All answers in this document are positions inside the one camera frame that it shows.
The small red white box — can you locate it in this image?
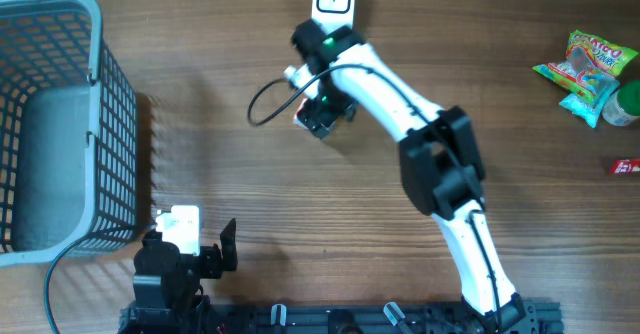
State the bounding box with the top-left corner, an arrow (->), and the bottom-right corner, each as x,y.
293,98 -> 309,130

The light blue tissue pack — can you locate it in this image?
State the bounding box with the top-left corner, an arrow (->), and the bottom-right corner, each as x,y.
559,81 -> 620,129

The Haribo gummy candy bag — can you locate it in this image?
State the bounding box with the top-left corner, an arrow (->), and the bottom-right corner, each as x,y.
533,30 -> 639,104

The green lid small jar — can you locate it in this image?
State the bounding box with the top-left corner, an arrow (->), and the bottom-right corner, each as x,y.
602,80 -> 639,127

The red Nescafe coffee stick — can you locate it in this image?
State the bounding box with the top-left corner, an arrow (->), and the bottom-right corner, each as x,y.
608,158 -> 640,175

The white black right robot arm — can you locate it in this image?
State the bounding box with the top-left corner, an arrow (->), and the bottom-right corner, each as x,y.
287,19 -> 526,333

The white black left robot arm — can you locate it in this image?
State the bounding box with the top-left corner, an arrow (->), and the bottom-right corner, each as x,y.
118,219 -> 238,334

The white barcode scanner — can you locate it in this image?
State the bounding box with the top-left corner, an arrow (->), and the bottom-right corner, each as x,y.
311,0 -> 355,34

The grey plastic shopping basket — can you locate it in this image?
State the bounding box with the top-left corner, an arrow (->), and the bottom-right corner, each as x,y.
1,0 -> 138,267

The black aluminium mounting rail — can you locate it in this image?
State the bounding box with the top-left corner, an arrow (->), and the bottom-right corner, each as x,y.
119,301 -> 565,334

